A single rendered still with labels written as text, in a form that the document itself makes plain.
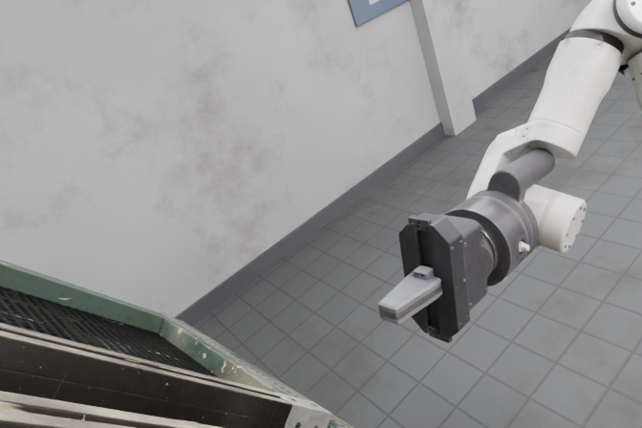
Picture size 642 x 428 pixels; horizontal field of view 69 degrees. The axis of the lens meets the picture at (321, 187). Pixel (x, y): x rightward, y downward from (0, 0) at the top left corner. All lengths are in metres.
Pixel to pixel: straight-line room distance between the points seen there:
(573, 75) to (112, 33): 2.45
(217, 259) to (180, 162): 0.68
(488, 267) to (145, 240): 2.58
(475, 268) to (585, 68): 0.27
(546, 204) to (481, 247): 0.12
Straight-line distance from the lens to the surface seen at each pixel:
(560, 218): 0.57
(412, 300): 0.42
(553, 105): 0.61
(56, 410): 0.52
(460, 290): 0.46
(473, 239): 0.47
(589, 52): 0.63
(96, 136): 2.77
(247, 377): 1.29
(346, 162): 3.53
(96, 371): 0.75
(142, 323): 1.63
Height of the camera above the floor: 1.74
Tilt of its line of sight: 25 degrees down
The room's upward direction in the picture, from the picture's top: 22 degrees counter-clockwise
